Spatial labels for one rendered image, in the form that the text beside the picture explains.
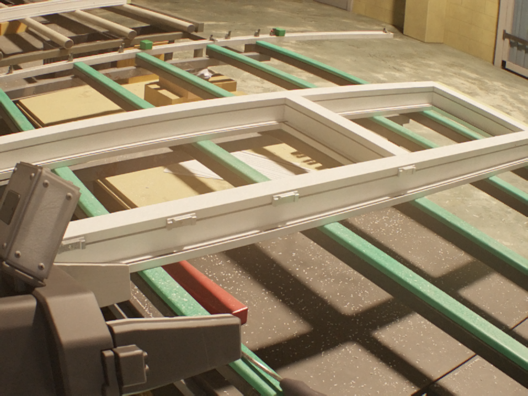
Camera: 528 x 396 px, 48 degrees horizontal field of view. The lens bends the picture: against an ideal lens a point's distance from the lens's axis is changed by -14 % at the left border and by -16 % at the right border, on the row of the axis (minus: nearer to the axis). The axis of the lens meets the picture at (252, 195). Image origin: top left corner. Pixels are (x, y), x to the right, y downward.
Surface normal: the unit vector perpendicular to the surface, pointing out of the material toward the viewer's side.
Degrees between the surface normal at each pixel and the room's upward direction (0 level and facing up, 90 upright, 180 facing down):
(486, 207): 0
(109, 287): 73
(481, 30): 90
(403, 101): 90
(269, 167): 0
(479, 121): 90
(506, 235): 0
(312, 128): 90
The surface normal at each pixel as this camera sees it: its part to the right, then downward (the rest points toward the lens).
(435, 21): 0.58, 0.40
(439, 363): 0.08, -0.90
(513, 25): -0.82, 0.19
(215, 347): 0.58, 0.11
